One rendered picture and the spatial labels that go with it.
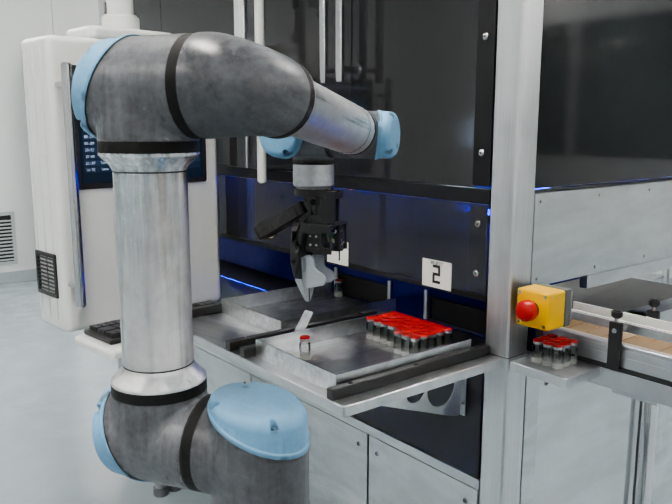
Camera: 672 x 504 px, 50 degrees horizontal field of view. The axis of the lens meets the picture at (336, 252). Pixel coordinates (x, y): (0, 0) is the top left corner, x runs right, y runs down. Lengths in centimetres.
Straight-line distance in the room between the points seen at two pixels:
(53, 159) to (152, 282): 111
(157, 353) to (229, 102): 31
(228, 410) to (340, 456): 114
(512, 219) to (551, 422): 48
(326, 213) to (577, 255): 58
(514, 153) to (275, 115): 68
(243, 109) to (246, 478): 41
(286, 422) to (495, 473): 80
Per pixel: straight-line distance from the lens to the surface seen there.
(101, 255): 199
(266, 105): 79
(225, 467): 85
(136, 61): 82
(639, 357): 143
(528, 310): 136
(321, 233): 128
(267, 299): 185
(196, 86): 78
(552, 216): 150
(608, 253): 169
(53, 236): 197
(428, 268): 156
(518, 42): 140
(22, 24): 670
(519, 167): 140
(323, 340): 154
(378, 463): 184
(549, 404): 162
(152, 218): 84
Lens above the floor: 134
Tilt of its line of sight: 10 degrees down
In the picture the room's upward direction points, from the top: straight up
